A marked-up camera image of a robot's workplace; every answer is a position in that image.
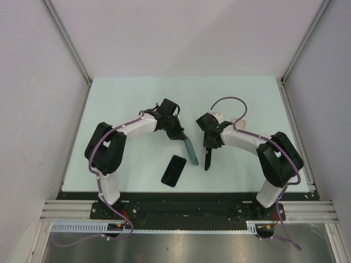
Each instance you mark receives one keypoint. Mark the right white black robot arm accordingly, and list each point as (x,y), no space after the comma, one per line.
(279,160)

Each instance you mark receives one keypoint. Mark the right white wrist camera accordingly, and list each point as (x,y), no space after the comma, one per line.
(240,124)

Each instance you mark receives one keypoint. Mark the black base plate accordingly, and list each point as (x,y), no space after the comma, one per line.
(179,208)

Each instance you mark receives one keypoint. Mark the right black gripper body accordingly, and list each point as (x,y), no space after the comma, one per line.
(208,143)

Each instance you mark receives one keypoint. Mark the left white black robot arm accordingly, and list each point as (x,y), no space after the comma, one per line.
(105,149)

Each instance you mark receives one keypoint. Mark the black phone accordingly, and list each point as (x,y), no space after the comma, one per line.
(173,171)

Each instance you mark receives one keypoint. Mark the white slotted cable duct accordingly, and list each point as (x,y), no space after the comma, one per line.
(245,227)

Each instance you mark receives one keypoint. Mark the aluminium frame rail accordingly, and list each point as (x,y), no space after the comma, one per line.
(295,211)

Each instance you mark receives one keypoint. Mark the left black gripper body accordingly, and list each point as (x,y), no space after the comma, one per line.
(173,127)

